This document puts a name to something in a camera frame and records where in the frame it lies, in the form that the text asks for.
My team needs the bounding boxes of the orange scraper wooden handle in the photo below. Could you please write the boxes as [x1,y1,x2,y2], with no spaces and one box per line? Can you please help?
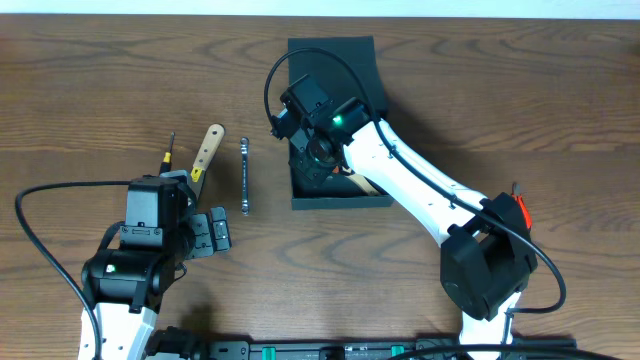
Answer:
[332,166,381,196]

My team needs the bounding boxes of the silver ratchet wrench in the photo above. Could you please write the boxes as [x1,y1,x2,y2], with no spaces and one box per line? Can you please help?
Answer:
[240,137,250,215]

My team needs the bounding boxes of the red handled pliers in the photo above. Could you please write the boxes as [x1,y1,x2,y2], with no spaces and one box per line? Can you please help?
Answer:
[511,182,533,231]

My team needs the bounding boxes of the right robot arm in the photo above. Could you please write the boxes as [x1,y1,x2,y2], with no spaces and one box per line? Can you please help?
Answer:
[272,98,538,346]

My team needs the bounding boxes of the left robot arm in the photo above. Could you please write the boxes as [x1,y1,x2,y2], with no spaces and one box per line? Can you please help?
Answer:
[78,170,231,359]

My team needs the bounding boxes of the black yellow screwdriver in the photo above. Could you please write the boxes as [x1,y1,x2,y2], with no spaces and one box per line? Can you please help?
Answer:
[159,132,175,174]

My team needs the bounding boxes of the dark green open box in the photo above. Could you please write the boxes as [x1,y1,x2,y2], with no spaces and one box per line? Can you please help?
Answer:
[288,36,393,210]

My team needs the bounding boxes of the metal putty knife wooden handle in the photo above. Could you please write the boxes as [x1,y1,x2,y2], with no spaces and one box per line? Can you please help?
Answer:
[189,124,225,198]

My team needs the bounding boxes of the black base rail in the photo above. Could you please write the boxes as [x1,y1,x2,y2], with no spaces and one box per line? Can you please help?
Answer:
[127,327,577,360]

